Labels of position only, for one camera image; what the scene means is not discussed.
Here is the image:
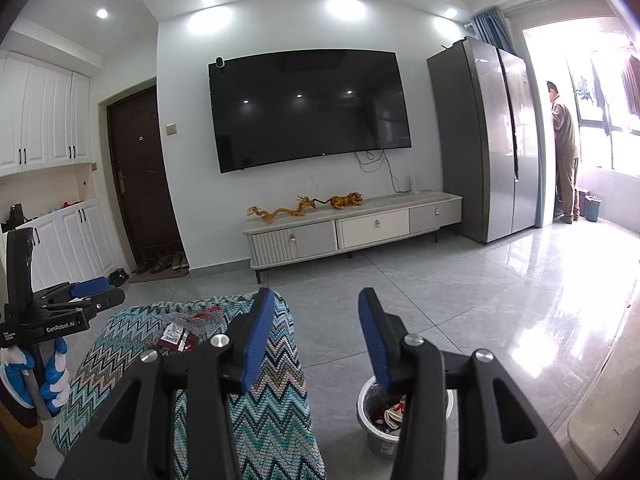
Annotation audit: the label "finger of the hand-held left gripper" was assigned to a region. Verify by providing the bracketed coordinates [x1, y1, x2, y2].
[60, 287, 126, 321]
[35, 276, 110, 306]

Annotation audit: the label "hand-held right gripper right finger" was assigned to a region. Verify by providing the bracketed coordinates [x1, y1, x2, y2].
[357, 287, 598, 480]

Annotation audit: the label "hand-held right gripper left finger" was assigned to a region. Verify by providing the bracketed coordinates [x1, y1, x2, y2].
[55, 287, 277, 480]

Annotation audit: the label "clear plastic wrapper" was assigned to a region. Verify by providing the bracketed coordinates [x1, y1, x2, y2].
[162, 310, 201, 331]

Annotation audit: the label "grey trash bin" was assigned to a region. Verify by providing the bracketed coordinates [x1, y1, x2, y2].
[356, 374, 453, 448]

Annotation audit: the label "person's left forearm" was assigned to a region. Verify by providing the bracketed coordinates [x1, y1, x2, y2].
[0, 395, 41, 431]

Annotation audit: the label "person's left hand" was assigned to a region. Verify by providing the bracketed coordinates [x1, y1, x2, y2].
[0, 337, 71, 413]

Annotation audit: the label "brown doormat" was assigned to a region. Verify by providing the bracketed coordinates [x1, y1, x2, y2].
[129, 266, 191, 283]

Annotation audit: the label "zigzag patterned covered table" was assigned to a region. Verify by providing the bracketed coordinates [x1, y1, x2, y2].
[50, 290, 326, 480]

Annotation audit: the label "cream television cabinet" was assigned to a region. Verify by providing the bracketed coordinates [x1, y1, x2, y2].
[242, 191, 463, 283]

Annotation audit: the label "dark brown entrance door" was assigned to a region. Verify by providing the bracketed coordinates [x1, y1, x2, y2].
[107, 85, 182, 272]

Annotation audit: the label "golden dragon figurine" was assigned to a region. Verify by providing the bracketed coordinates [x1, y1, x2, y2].
[246, 195, 321, 223]

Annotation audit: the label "golden tiger figurine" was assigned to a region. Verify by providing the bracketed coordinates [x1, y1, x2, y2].
[327, 192, 365, 209]

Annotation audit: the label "grey double-door fridge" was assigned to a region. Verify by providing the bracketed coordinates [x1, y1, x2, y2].
[426, 36, 543, 246]

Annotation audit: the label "cream furniture piece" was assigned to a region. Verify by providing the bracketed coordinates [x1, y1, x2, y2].
[567, 360, 640, 480]

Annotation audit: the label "balcony window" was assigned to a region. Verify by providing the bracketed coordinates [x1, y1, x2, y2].
[565, 35, 640, 181]

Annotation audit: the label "blue curtain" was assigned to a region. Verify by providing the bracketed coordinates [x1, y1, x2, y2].
[470, 8, 518, 56]

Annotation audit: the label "dark hanging garment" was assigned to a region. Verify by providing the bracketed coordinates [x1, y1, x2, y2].
[590, 55, 615, 137]

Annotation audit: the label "maroon hanging garment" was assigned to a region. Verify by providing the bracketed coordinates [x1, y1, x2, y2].
[620, 54, 640, 136]

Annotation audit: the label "television cables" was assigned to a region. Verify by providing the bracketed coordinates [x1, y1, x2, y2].
[352, 149, 411, 195]

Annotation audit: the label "white wall cabinets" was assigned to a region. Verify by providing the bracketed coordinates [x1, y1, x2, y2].
[0, 50, 93, 178]

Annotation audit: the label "black wall television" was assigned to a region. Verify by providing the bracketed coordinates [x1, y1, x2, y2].
[208, 49, 413, 174]

